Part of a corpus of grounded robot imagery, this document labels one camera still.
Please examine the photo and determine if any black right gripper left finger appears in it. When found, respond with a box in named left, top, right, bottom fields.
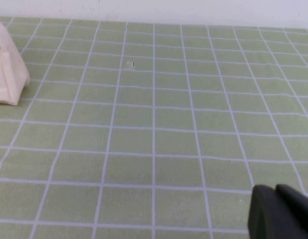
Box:
left=247, top=184, right=308, bottom=239

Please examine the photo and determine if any cream fabric pencil case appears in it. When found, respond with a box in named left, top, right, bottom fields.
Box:
left=0, top=6, right=31, bottom=106

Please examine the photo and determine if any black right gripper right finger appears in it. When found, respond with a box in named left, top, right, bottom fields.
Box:
left=275, top=183, right=308, bottom=225

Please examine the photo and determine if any green grid table mat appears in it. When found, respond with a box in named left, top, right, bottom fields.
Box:
left=0, top=16, right=308, bottom=239

